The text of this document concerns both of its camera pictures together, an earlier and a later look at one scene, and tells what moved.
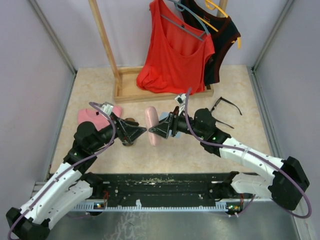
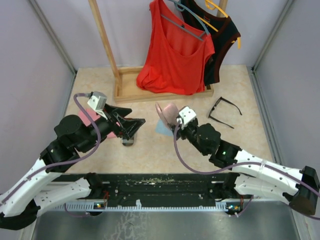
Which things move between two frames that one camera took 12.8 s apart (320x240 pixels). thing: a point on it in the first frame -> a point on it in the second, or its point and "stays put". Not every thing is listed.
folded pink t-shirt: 91,115 stays put
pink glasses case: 151,118 -> 169,113
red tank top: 176,55 stays put
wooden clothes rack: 126,88 stays put
